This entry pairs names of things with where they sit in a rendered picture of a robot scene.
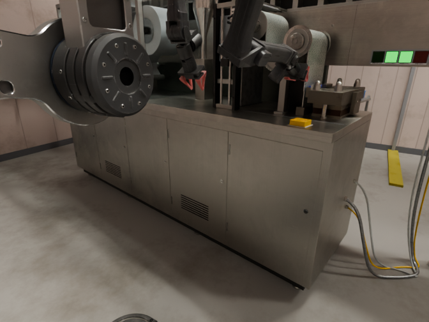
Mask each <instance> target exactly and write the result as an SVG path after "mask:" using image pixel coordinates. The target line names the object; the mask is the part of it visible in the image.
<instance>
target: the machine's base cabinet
mask: <svg viewBox="0 0 429 322"><path fill-rule="evenodd" d="M370 122H371V119H370V120H368V121H367V122H365V123H363V124H362V125H360V126H359V127H357V128H355V129H354V130H352V131H351V132H349V133H348V134H346V135H344V136H343V137H341V138H339V139H338V140H337V141H335V142H333V143H332V144H330V143H326V142H320V141H313V140H309V139H303V138H299V137H293V136H289V135H283V134H276V133H272V132H266V131H262V130H256V129H252V128H245V127H241V126H236V125H229V124H225V123H219V122H215V121H208V120H204V119H198V118H192V117H188V116H182V115H178V114H171V113H167V112H161V111H155V110H151V109H145V108H143V109H142V110H141V111H140V112H138V113H136V114H134V115H132V116H125V117H123V118H119V117H108V118H107V119H106V120H104V121H102V122H100V123H97V124H94V125H75V124H70V126H71V133H72V137H73V144H74V148H75V155H76V159H77V166H79V167H80V168H82V169H83V170H84V172H86V173H88V175H89V176H93V177H95V178H97V179H99V180H101V181H102V182H104V183H106V184H108V185H110V186H111V187H114V188H115V189H117V190H119V191H121V192H122V193H124V194H126V195H128V197H132V198H134V199H136V200H138V201H139V202H141V203H143V204H145V205H146V206H148V207H150V208H152V209H154V210H156V211H158V212H160V213H161V214H163V215H165V216H167V217H168V218H170V219H172V220H174V221H176V222H178V223H180V224H181V225H183V226H185V227H187V228H189V229H191V230H192V231H195V234H197V235H202V236H203V237H205V238H207V239H209V240H211V241H212V242H215V243H217V244H219V245H220V246H222V247H224V248H226V249H227V250H229V251H231V252H233V253H235V254H237V255H239V256H240V257H242V258H244V259H246V260H248V261H249V262H251V263H253V264H255V265H257V266H259V267H261V268H262V269H264V270H266V271H268V272H269V273H272V274H273V275H276V276H277V277H279V278H281V279H283V280H284V281H286V282H288V283H290V284H292V287H293V288H294V289H297V290H300V289H301V290H304V289H305V288H306V289H310V288H311V286H312V285H313V283H314V282H315V280H316V279H317V277H318V276H319V274H320V273H321V271H322V270H323V268H324V267H325V265H326V264H327V262H328V261H329V259H330V258H331V256H332V255H333V253H334V252H335V250H336V249H337V247H338V246H339V244H340V243H341V241H342V240H343V238H344V237H345V235H346V234H347V230H348V226H349V221H350V216H351V211H350V210H349V209H346V208H345V207H346V205H348V206H349V208H350V209H352V206H351V205H350V204H349V203H348V202H345V201H344V197H345V196H347V197H348V199H349V200H350V201H352V202H353V203H354V197H355V193H356V188H357V184H356V183H353V180H354V179H355V180H356V182H358V179H359V173H360V170H361V164H362V160H363V155H364V151H365V146H366V140H367V137H368V131H369V127H370Z"/></svg>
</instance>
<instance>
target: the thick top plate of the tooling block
mask: <svg viewBox="0 0 429 322"><path fill-rule="evenodd" d="M335 87H336V86H332V87H330V88H321V91H315V90H308V99H307V103H312V104H324V105H335V106H343V105H345V104H349V103H351V101H352V95H353V92H356V91H362V92H363V93H362V97H361V98H363V97H364V93H365V87H360V88H354V87H353V86H342V92H335V91H334V90H335Z"/></svg>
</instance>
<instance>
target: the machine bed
mask: <svg viewBox="0 0 429 322"><path fill-rule="evenodd" d="M144 108H145V109H151V110H155V111H161V112H167V113H171V114H178V115H182V116H188V117H192V118H198V119H204V120H208V121H215V122H219V123H225V124H229V125H236V126H239V127H245V128H252V129H256V130H262V131H266V132H272V133H276V134H283V135H289V136H293V137H299V138H303V139H309V140H313V141H320V142H326V143H330V144H332V143H333V142H335V141H337V140H338V139H339V138H341V137H343V136H344V135H346V134H348V133H349V132H351V131H352V130H354V129H355V128H357V127H359V126H360V125H362V124H363V123H365V122H367V121H368V120H370V119H371V118H372V112H369V111H359V112H358V113H356V114H354V115H351V114H350V115H348V116H346V117H344V118H342V119H333V118H326V119H322V118H320V117H319V116H312V114H311V113H310V114H307V115H304V116H300V115H296V112H295V111H294V112H290V113H286V114H283V115H282V116H275V115H270V114H274V111H276V108H277V102H270V101H263V100H261V102H259V103H253V104H249V105H243V106H240V105H239V109H238V110H234V111H233V110H231V109H222V108H218V107H213V99H209V100H199V99H195V94H191V95H181V96H170V97H164V98H154V99H149V101H148V102H147V104H146V106H145V107H144ZM244 110H246V111H244ZM249 111H255V112H249ZM258 112H264V113H269V114H263V113H258ZM284 116H291V117H296V118H304V119H313V120H318V121H312V122H311V124H313V125H312V126H309V127H307V128H301V127H296V126H289V125H288V124H289V123H290V120H291V119H294V118H289V117H284ZM319 121H327V122H332V123H340V124H345V125H337V124H332V123H324V122H319Z"/></svg>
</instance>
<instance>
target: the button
mask: <svg viewBox="0 0 429 322"><path fill-rule="evenodd" d="M311 122H312V120H311V119H304V118H294V119H291V120H290V123H289V124H290V125H295V126H300V127H307V126H308V125H311Z"/></svg>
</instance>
